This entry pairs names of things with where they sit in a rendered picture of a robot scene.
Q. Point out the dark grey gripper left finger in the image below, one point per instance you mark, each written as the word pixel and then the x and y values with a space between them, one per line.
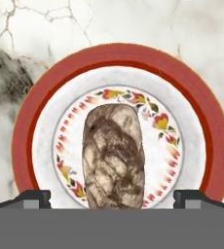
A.
pixel 36 198

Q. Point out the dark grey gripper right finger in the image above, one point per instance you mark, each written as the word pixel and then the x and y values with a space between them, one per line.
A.
pixel 188 198

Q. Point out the brown bread loaf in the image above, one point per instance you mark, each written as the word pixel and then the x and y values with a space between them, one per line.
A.
pixel 113 155

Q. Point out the red rimmed floral plate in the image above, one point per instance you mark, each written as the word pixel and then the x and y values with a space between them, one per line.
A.
pixel 188 97

